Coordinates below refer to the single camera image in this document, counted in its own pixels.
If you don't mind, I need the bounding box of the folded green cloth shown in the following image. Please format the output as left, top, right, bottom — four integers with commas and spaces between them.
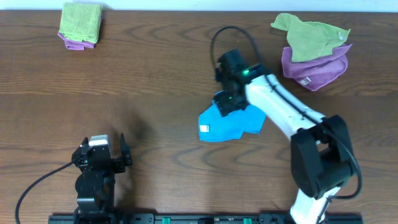
59, 2, 103, 44

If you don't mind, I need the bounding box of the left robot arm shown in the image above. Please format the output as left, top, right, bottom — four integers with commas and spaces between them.
72, 134, 132, 224

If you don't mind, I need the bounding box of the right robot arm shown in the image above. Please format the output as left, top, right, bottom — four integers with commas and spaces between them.
214, 49, 361, 223

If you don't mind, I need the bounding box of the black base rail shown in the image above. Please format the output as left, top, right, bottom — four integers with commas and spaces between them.
48, 212, 363, 224

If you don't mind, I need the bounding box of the crumpled green cloth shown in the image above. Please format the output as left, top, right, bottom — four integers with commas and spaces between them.
271, 13, 350, 62

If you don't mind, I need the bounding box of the crumpled purple cloth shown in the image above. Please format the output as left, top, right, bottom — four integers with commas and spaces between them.
281, 44, 352, 91

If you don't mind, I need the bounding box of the blue cloth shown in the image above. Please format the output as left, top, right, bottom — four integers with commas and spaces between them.
198, 100, 266, 142

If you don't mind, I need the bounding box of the folded purple cloth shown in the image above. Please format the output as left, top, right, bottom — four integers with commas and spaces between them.
57, 14, 103, 50

